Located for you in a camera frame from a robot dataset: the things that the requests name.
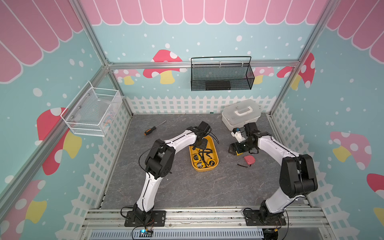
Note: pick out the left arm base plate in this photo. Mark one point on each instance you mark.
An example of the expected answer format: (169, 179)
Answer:
(150, 219)

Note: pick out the orange black screwdriver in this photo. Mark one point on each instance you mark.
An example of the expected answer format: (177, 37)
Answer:
(150, 130)

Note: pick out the white plastic lidded box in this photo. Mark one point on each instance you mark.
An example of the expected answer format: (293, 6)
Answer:
(239, 114)

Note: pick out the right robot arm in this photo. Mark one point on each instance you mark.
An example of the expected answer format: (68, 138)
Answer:
(297, 174)

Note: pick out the green circuit board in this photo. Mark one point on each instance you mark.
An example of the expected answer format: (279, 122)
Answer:
(146, 233)

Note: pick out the pink tape measure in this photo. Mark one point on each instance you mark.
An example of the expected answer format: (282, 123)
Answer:
(250, 160)

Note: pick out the black mesh wall basket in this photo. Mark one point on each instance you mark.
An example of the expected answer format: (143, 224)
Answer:
(229, 73)

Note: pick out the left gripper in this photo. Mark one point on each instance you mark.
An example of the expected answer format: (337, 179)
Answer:
(203, 145)

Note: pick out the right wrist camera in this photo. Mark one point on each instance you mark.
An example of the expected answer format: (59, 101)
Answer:
(237, 134)

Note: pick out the yellow storage tray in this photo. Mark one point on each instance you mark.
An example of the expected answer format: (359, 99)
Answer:
(209, 153)

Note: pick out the white wire wall basket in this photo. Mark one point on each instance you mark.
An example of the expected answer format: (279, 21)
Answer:
(93, 111)

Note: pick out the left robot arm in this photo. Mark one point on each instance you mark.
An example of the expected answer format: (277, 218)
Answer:
(159, 161)

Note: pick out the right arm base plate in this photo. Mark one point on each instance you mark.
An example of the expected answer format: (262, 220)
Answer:
(263, 218)

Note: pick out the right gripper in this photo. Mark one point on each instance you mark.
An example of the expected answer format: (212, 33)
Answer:
(233, 148)

